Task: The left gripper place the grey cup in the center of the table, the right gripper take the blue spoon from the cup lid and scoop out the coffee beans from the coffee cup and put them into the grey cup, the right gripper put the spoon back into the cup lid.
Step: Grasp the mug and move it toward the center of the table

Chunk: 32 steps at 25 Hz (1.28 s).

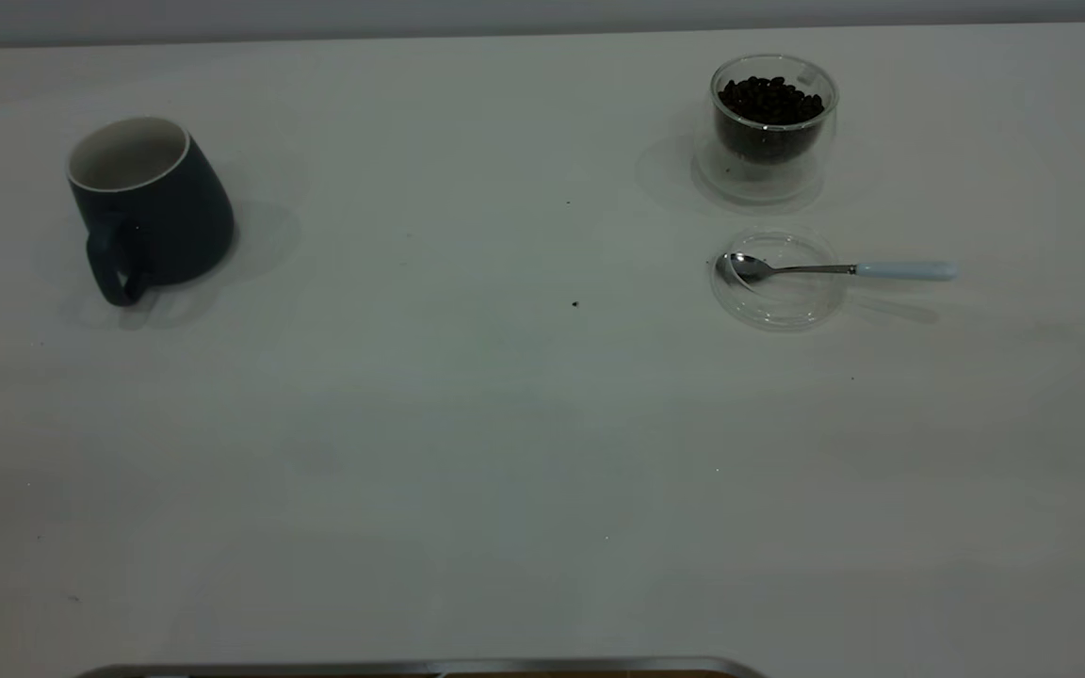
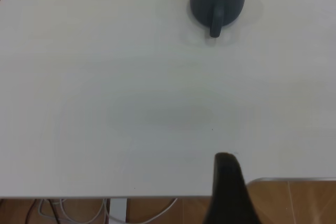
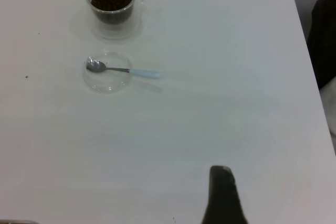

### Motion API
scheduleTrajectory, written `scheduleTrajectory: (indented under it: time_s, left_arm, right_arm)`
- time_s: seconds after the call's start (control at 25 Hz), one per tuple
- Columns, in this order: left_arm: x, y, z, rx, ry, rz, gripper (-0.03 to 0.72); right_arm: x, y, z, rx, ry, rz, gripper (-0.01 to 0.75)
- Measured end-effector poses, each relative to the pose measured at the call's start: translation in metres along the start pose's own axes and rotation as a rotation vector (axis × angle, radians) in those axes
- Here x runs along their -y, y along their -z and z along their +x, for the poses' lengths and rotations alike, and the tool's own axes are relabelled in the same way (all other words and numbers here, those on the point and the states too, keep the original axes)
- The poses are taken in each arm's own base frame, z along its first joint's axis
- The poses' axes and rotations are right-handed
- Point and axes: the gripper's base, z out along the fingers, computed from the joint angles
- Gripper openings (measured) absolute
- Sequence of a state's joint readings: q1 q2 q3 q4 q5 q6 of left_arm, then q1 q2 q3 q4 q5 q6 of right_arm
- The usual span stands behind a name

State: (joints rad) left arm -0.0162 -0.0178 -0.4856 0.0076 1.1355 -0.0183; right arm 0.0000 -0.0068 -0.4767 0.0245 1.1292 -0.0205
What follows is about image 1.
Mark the dark grey ceramic mug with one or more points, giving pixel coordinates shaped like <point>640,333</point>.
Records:
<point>175,217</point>

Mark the clear round glass lid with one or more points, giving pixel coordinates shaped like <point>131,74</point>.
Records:
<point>783,306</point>

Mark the dark coffee beans pile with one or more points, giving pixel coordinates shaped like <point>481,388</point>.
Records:
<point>769,104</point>

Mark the clear double-wall glass cup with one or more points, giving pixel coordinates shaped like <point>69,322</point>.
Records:
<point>759,181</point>

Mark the silver metal frame bar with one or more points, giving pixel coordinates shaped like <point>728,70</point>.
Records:
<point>411,668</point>

